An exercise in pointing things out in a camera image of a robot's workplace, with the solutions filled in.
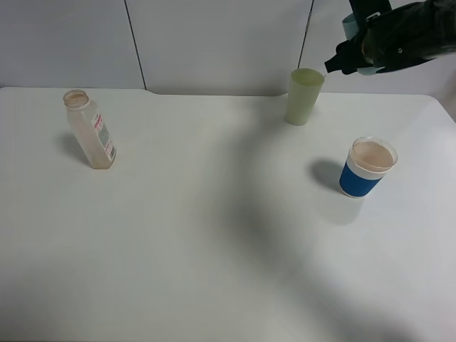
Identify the teal plastic cup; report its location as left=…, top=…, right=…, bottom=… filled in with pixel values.
left=336, top=8, right=390, bottom=76

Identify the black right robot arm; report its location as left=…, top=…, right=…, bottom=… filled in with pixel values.
left=325, top=1, right=455, bottom=75

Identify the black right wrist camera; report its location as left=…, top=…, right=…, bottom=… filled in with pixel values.
left=349, top=0, right=392, bottom=28

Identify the blue sleeved clear cup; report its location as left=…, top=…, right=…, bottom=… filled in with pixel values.
left=338, top=137, right=398, bottom=198

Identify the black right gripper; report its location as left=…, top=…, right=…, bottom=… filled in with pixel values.
left=324, top=24, right=376, bottom=75

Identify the pale yellow plastic cup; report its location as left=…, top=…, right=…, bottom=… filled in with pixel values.
left=285, top=68, right=324, bottom=126

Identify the clear plastic drink bottle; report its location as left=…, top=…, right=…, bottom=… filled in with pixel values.
left=63, top=89, right=116, bottom=170

